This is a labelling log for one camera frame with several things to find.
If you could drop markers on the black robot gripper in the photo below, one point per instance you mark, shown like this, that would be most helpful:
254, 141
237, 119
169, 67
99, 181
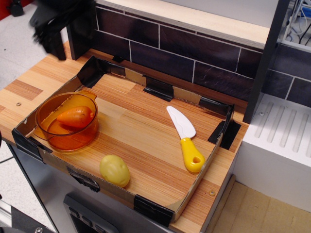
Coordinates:
51, 16

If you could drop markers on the orange toy carrot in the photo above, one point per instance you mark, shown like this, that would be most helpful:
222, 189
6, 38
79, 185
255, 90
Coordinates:
78, 117

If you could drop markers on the orange transparent plastic pot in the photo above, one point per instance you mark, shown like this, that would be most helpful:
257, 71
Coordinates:
58, 135

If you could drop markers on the yellow toy potato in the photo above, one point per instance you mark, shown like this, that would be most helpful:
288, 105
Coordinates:
114, 170

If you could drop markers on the light wooden shelf board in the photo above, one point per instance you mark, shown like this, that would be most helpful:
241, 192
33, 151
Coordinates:
217, 26

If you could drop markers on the grey toy oven front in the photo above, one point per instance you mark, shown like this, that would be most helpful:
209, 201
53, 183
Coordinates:
86, 217

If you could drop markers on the white toy sink drainboard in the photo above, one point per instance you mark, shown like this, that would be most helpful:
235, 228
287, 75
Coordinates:
275, 155

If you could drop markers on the dark grey shelf post left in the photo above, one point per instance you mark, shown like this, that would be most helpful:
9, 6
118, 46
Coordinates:
80, 34

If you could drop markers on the dark grey shelf post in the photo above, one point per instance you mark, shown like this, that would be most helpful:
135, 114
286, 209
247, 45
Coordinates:
270, 46
80, 34

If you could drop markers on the toy knife yellow handle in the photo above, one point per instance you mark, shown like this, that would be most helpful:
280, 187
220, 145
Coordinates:
193, 159

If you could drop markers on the dark grey shelf post right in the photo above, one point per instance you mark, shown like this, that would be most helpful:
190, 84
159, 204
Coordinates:
270, 46

